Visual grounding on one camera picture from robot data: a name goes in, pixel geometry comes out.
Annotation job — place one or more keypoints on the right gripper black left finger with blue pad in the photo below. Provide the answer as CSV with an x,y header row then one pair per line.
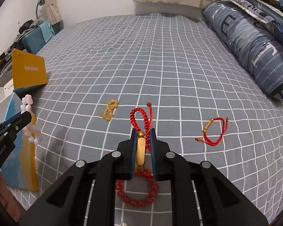
x,y
85,193

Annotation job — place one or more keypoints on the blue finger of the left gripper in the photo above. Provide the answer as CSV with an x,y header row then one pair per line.
x,y
11,120

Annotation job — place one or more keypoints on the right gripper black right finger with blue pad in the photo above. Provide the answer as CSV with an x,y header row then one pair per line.
x,y
201,191

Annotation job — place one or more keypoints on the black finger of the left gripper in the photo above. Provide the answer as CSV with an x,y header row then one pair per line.
x,y
23,121

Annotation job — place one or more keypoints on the red cord bracelet gold tube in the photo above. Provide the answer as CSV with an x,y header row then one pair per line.
x,y
143,138

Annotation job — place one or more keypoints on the blue yellow jewelry box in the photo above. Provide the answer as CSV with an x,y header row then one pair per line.
x,y
19,170

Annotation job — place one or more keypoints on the yellow box lid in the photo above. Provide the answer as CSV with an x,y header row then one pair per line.
x,y
28,71

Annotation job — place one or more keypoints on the teal storage box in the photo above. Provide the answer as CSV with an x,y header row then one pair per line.
x,y
35,39

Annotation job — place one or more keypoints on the black device on desk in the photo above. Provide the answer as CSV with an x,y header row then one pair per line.
x,y
25,26

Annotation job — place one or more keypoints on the side beige curtain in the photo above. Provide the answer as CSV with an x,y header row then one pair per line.
x,y
53,12

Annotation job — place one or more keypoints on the teal desk lamp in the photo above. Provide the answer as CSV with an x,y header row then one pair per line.
x,y
39,3

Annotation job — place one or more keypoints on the grey grid bed sheet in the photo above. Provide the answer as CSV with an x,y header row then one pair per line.
x,y
205,105

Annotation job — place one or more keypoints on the blue folded quilt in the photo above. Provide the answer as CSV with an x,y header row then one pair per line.
x,y
258,52

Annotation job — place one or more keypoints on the blue patterned pillow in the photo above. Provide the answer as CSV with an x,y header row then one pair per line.
x,y
265,19

